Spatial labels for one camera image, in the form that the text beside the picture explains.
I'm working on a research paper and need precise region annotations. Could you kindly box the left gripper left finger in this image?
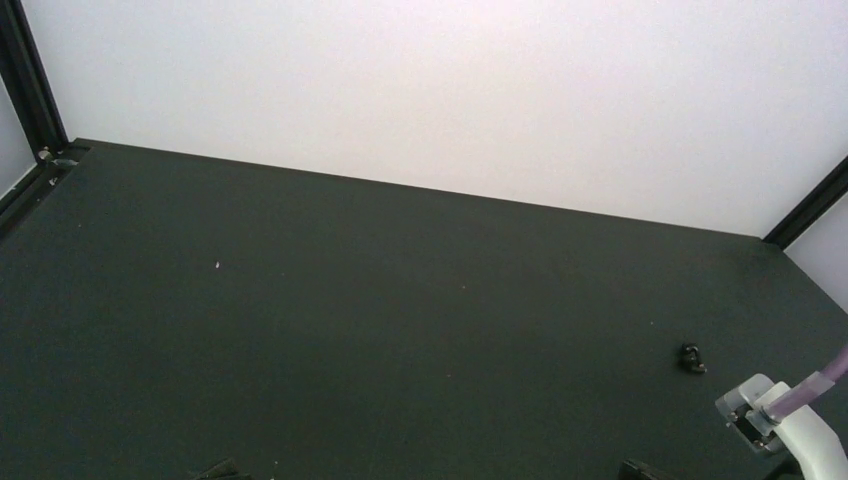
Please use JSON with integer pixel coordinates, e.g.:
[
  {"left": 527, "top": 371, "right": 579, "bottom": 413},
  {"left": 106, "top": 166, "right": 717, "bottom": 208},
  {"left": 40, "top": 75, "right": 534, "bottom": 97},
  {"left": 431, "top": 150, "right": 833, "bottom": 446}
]
[{"left": 189, "top": 458, "right": 252, "bottom": 480}]

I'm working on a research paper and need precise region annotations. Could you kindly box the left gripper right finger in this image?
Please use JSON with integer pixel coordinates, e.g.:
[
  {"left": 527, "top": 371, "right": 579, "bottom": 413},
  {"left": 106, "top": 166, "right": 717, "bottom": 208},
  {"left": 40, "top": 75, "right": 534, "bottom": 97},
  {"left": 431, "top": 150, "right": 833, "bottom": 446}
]
[{"left": 617, "top": 459, "right": 676, "bottom": 480}]

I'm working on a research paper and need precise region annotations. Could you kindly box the small black earbud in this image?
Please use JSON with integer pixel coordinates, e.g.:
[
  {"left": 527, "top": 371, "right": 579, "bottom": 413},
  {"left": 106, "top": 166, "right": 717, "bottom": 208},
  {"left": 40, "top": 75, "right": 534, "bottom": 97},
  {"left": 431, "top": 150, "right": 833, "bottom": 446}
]
[{"left": 677, "top": 343, "right": 707, "bottom": 375}]

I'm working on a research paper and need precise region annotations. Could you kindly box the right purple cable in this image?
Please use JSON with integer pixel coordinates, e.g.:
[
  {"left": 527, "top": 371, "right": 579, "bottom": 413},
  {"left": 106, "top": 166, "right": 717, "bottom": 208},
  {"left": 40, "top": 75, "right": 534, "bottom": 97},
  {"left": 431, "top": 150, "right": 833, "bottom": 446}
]
[{"left": 761, "top": 344, "right": 848, "bottom": 425}]

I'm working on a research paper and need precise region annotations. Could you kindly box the black frame post right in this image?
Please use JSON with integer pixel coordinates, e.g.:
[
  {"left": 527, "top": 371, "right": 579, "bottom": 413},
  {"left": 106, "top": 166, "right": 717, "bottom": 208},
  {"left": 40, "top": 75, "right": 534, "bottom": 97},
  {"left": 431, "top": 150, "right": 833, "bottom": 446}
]
[{"left": 763, "top": 158, "right": 847, "bottom": 250}]

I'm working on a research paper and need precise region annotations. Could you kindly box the black frame post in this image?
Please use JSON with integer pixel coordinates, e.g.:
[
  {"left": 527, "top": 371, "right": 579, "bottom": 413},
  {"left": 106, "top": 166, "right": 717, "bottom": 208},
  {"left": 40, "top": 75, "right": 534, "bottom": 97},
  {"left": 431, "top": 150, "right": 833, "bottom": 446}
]
[
  {"left": 763, "top": 158, "right": 847, "bottom": 250},
  {"left": 1, "top": 0, "right": 69, "bottom": 163}
]

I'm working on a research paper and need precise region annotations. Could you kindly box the black frame post left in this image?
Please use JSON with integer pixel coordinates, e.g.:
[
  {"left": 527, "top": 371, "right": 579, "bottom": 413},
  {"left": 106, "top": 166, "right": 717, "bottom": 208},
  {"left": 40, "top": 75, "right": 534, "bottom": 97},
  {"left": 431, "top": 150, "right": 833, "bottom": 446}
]
[{"left": 1, "top": 0, "right": 69, "bottom": 163}]

